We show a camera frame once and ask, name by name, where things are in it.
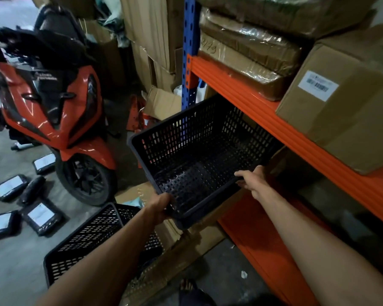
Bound person's right hand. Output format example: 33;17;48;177
234;165;277;201

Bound person's left hand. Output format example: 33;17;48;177
143;193;176;225

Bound black perforated plastic basket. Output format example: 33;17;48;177
44;202;165;289
129;94;285;230

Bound person's left forearm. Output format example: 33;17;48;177
38;204;157;306

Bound person's right forearm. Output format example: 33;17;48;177
258;187;383;306

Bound flattened cardboard sheet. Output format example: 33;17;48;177
114;181;231;306

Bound orange metal shelf base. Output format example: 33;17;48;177
218;194;339;306

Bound orange metal shelf beam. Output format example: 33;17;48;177
186;54;383;232

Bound orange metal shelf brackets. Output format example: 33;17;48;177
126;95;154;132

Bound person's foot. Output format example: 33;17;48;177
178;278;216;306

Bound open cardboard box flap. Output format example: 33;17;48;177
142;87;183;122

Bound cardboard box with white label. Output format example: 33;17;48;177
276;24;383;176

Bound black parcel with white label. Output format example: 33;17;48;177
19;199;64;236
32;152;57;176
0;210;21;243
0;174;29;203

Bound black rolled parcel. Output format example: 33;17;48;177
17;175;47;206

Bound blue metal shelf upright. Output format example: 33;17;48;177
181;0;200;112

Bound orange and black scooter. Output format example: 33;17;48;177
0;4;119;207

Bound tall stack of cardboard boxes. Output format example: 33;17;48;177
119;0;186;93

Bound large plastic-wrapped brown parcel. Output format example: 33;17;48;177
195;0;381;39

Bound teal plastic bag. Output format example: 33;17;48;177
94;0;129;45

